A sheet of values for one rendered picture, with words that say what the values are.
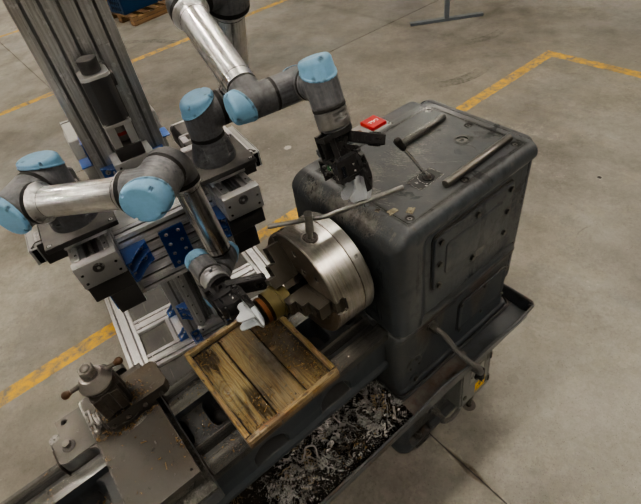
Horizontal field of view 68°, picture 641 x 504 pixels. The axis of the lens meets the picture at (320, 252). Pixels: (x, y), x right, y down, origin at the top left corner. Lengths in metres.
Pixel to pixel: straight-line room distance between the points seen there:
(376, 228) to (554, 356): 1.52
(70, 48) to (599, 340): 2.45
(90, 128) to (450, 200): 1.15
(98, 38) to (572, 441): 2.26
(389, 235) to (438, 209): 0.14
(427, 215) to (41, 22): 1.17
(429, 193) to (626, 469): 1.48
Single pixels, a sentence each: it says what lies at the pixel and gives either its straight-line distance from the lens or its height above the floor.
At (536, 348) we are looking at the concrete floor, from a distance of 2.53.
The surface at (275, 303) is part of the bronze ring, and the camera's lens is 1.23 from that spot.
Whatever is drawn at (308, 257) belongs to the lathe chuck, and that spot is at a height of 1.22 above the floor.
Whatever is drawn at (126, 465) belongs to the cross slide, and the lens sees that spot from 1.30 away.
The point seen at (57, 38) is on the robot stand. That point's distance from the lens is 1.67.
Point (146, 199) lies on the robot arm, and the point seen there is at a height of 1.39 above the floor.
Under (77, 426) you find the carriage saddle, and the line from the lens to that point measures 1.50.
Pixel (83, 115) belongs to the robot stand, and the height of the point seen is 1.40.
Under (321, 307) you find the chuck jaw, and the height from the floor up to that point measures 1.12.
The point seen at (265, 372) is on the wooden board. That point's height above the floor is 0.88.
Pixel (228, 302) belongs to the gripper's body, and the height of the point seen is 1.12.
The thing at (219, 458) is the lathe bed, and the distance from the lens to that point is 1.33.
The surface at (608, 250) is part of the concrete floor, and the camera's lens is 3.08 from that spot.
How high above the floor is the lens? 2.03
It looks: 44 degrees down
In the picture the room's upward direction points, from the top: 11 degrees counter-clockwise
